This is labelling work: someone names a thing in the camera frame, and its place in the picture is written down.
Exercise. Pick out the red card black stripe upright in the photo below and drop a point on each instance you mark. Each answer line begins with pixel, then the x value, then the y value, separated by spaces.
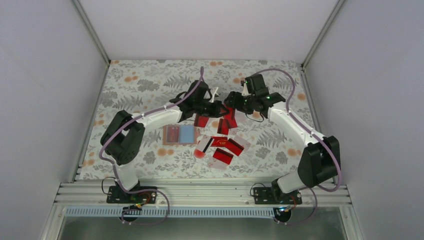
pixel 223 127

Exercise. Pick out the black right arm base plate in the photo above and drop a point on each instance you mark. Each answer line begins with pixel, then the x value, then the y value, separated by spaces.
pixel 272 196

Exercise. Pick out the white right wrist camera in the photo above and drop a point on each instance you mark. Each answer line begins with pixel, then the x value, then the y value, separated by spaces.
pixel 245 91

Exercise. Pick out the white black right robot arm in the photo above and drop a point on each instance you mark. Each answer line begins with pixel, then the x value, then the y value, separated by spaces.
pixel 320 159

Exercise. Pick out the aluminium corner post left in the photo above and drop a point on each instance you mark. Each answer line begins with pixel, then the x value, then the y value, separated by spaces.
pixel 91 30

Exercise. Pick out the aluminium corner post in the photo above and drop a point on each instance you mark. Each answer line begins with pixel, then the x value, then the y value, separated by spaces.
pixel 91 30
pixel 323 32

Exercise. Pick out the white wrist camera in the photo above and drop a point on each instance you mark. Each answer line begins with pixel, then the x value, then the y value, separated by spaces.
pixel 213 92
pixel 245 91

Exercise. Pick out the red card black stripe bottom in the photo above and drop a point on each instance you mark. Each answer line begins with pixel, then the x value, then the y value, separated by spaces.
pixel 223 156

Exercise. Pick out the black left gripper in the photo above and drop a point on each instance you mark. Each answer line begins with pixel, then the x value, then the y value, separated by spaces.
pixel 215 113

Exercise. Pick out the white perforated cable duct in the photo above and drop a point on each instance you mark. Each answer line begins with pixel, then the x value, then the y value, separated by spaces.
pixel 173 212

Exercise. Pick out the red card black stripe right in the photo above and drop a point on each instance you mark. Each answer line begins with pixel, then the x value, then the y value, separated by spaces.
pixel 234 147

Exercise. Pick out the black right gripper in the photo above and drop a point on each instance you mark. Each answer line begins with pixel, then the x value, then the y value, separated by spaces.
pixel 233 100

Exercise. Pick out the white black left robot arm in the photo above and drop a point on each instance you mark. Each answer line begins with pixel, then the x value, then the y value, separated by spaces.
pixel 122 139

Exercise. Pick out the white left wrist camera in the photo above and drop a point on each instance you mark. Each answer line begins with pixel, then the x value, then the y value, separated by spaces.
pixel 213 92

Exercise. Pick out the red card pair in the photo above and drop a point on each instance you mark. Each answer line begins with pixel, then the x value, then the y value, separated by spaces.
pixel 201 121

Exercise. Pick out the red VIP card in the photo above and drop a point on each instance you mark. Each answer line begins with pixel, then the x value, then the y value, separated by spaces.
pixel 219 141

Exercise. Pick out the tan leather card holder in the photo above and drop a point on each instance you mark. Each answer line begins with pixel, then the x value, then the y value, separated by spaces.
pixel 188 134

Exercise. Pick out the white card black stripe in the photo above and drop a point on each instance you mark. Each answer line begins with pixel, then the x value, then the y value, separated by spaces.
pixel 202 147

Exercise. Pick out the white floral card bottom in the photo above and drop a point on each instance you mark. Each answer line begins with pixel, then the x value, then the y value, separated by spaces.
pixel 214 163

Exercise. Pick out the aluminium corner post right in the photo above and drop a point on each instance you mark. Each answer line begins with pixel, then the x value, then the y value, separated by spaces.
pixel 323 32

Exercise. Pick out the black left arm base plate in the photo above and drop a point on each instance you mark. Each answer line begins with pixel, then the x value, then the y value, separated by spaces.
pixel 117 196

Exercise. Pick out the aluminium front rail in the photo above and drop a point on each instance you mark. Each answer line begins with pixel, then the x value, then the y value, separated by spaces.
pixel 196 194

